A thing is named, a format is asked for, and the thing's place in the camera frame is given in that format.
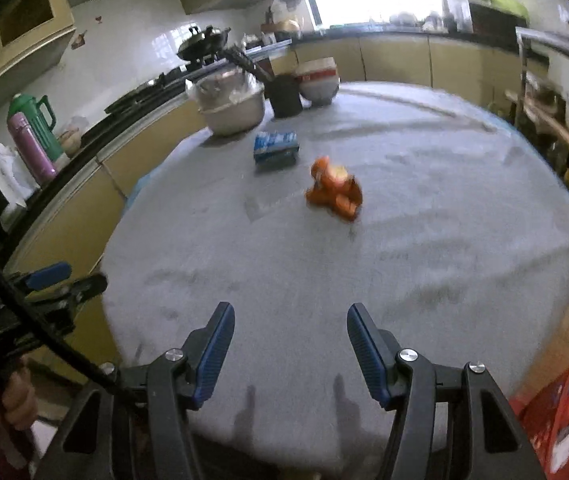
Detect person's left hand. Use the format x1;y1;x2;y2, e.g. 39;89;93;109
0;360;38;431

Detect blue table cover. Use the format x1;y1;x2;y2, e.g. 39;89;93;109
124;170;155;211

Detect white metal basin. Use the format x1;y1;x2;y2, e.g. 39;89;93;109
199;92;266;136

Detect green thermos jug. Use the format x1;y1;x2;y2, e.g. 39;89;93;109
8;94;64;161

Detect grey tablecloth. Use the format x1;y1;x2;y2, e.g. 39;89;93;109
102;81;569;480

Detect red rimmed white bowl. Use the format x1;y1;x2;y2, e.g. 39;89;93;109
299;72;341;107

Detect small blue box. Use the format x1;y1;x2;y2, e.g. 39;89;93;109
253;131;299;167

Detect red plastic bag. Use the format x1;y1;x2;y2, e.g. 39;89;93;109
306;156;364;223

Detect yellow kitchen base cabinets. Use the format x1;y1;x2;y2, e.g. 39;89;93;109
4;35;550;386

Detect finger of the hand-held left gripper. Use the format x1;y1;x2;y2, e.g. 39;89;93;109
28;272;108;312
13;261;72;292

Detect glass door wall cabinet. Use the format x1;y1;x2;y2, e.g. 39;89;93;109
0;0;78;106

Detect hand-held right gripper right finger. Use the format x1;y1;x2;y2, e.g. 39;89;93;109
347;302;548;480

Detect small covered bowl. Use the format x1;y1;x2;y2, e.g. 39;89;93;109
57;117;88;158

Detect light green bundle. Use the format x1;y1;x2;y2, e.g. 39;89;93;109
485;0;528;13

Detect brown cardboard box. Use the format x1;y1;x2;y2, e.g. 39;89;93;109
525;305;569;401

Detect black and white appliance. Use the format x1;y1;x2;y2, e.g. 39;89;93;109
0;145;40;221

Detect plastic wrapped metal pot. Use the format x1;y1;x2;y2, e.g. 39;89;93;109
186;71;265;111

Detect black cable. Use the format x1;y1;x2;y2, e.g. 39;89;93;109
0;230;120;396

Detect dark microwave oven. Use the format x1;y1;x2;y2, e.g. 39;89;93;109
465;0;530;36

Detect pink thermos bottle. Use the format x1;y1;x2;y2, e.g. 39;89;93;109
7;112;58;186

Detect black wok with lid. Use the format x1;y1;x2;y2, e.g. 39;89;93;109
177;24;231;61

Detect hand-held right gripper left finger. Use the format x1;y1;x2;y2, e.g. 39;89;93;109
32;301;236;480

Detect metal shelf rack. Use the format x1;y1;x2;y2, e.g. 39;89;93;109
515;25;569;311

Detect black chopstick holder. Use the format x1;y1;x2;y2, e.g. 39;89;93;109
268;74;304;118

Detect black gas stove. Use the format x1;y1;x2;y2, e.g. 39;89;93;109
104;60;200;113

